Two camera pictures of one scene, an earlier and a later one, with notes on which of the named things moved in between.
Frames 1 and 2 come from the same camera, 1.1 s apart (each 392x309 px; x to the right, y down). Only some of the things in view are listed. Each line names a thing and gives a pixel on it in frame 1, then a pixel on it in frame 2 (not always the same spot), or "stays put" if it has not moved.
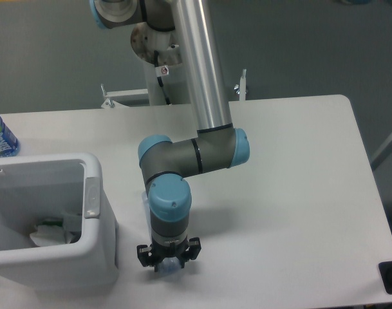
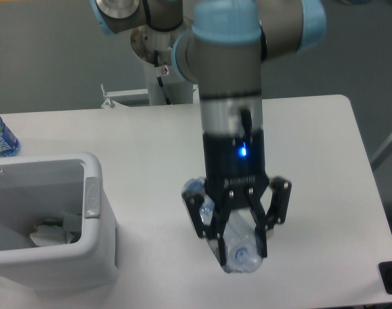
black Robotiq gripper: x=159 y=252 to x=235 y=173
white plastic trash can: x=23 y=192 stays put
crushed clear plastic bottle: x=169 y=265 to x=240 y=237
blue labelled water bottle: x=2 y=141 stays put
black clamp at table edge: x=391 y=273 stays put
